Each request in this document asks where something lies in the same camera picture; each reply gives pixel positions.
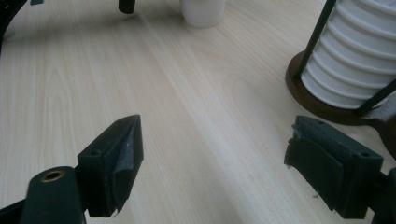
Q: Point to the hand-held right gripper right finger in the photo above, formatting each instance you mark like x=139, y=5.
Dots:
x=336, y=161

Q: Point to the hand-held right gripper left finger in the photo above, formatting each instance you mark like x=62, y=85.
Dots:
x=102, y=168

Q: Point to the white paper cup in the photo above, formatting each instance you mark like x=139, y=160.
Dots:
x=203, y=14

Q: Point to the short stack of white cups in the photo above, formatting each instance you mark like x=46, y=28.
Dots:
x=351, y=56

